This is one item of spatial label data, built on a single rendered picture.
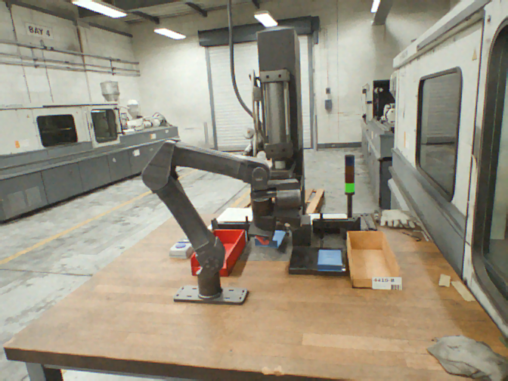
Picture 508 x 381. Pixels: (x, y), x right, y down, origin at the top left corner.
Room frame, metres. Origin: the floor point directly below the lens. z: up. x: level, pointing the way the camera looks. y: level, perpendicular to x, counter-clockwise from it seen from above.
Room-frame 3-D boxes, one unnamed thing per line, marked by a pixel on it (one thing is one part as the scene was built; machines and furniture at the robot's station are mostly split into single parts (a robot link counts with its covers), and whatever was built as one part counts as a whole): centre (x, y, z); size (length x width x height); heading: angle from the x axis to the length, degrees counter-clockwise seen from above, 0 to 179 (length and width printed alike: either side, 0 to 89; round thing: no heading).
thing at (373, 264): (0.94, -0.34, 0.93); 0.25 x 0.13 x 0.08; 167
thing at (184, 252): (1.15, 0.28, 0.90); 0.07 x 0.07 x 0.06; 77
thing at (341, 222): (1.19, -0.28, 0.95); 0.15 x 0.03 x 0.10; 77
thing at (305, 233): (1.20, -0.10, 0.94); 0.20 x 0.10 x 0.07; 77
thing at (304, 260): (1.00, -0.19, 0.91); 0.17 x 0.16 x 0.02; 77
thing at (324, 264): (0.96, -0.22, 0.93); 0.15 x 0.07 x 0.03; 167
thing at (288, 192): (0.85, -0.06, 1.20); 0.12 x 0.09 x 0.12; 90
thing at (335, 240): (1.28, -0.14, 0.88); 0.65 x 0.50 x 0.03; 77
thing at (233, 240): (1.09, 0.13, 0.93); 0.25 x 0.12 x 0.06; 167
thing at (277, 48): (1.33, -0.13, 1.44); 0.17 x 0.13 x 0.42; 167
